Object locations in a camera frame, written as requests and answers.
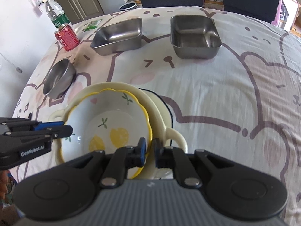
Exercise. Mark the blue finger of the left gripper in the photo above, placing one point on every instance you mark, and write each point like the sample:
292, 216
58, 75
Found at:
46, 125

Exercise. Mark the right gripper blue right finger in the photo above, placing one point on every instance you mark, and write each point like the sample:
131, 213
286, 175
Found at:
178, 161

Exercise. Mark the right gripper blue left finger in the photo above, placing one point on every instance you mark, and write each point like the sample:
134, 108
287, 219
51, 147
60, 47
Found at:
118, 164

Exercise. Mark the cream two-handled ceramic bowl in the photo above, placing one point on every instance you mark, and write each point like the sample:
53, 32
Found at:
160, 130

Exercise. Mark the floral yellow-rim ceramic bowl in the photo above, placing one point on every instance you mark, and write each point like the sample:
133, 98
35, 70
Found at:
105, 120

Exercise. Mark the rectangular steel container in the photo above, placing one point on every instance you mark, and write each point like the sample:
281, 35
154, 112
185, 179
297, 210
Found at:
118, 37

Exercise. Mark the square steel container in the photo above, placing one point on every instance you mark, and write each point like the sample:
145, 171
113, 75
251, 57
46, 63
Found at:
194, 37

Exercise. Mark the person's left hand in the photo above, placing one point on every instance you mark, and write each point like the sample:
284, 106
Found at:
4, 180

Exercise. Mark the white leaf-print plate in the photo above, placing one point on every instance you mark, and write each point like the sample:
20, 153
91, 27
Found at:
163, 173

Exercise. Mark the small round steel bowl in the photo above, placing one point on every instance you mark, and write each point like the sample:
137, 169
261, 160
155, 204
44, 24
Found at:
59, 79

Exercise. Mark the red soda can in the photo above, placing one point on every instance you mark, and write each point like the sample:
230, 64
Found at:
67, 37

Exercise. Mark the bear-print tablecloth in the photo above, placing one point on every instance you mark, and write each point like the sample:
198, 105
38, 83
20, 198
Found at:
244, 104

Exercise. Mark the green snack packet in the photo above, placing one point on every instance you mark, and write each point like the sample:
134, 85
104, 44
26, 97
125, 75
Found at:
91, 25

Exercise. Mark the clear green-label water bottle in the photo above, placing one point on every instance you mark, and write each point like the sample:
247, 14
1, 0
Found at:
55, 13

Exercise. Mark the grey kitchen cabinet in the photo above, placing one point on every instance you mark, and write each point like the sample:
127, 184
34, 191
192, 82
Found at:
81, 10

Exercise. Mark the grey trash bin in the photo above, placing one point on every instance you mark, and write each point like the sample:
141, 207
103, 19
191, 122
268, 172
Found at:
128, 6

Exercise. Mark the purple cloth on chair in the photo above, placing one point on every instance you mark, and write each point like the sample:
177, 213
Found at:
276, 20

